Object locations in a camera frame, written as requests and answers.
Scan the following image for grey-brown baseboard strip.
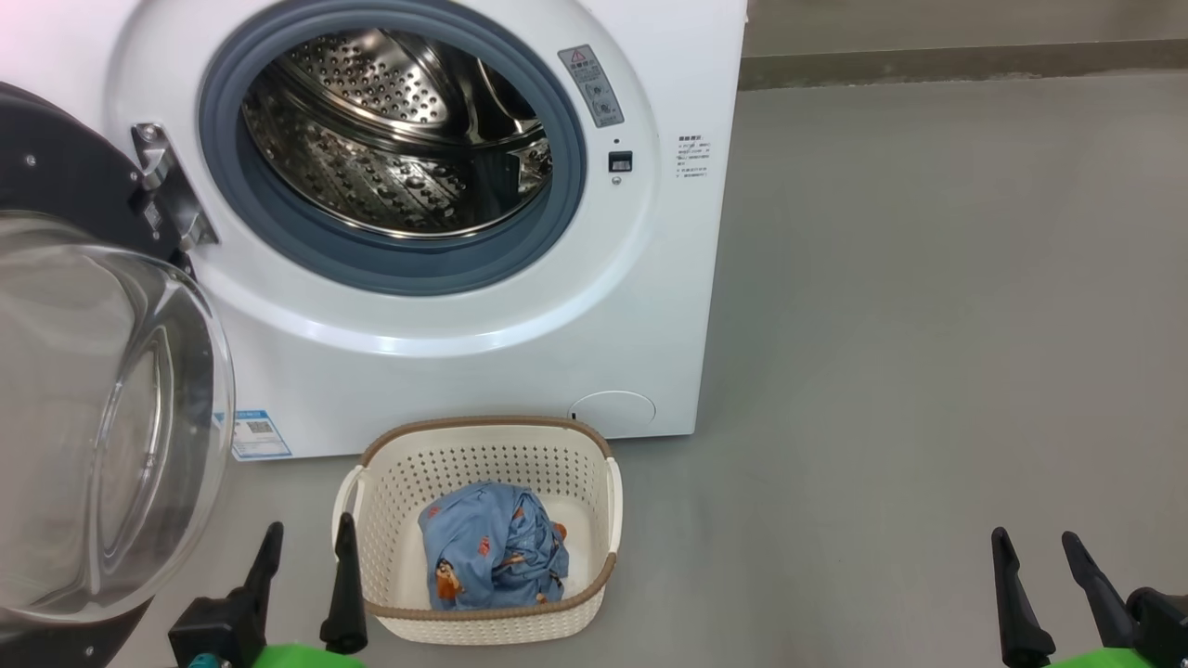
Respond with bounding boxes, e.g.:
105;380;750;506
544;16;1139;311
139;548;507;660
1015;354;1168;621
740;39;1188;91

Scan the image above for grey warning sticker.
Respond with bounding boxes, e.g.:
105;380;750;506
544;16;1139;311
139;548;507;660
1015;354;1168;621
558;45;626;129

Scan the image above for round drain filter cover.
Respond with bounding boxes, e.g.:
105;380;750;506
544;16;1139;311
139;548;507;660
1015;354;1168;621
569;391;656;437

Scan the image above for printed text label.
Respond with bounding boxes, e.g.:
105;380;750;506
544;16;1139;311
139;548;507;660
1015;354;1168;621
676;135;713;179

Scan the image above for blue patterned cloth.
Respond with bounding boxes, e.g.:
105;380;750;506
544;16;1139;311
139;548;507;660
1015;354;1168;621
418;481;570;611

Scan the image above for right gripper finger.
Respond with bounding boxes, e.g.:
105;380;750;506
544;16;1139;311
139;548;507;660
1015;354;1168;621
1062;531;1138;650
991;527;1056;667

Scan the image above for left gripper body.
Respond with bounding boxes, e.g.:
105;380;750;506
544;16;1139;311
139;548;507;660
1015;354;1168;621
169;594;368;668

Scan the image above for metal door hinge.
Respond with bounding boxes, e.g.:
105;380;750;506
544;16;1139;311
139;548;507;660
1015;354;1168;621
130;122;220;251

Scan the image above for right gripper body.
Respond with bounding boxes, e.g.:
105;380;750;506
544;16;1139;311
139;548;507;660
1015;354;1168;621
1044;587;1188;668

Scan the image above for glass washing machine door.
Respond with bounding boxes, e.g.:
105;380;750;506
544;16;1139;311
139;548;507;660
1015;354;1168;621
0;82;238;668

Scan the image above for perforated steel drum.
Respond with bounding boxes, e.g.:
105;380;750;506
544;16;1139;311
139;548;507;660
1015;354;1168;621
241;28;555;240

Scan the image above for blue energy label sticker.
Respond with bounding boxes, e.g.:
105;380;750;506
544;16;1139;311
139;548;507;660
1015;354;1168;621
212;409;292;462

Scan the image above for cream perforated laundry basket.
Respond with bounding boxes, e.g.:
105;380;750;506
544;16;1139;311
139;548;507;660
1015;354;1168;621
332;416;624;646

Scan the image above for white front-load washing machine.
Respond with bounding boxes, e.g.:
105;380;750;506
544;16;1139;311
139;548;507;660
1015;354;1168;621
0;0;748;462

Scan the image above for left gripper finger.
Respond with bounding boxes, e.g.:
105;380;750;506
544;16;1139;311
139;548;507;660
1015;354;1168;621
243;521;285;641
320;512;368;655

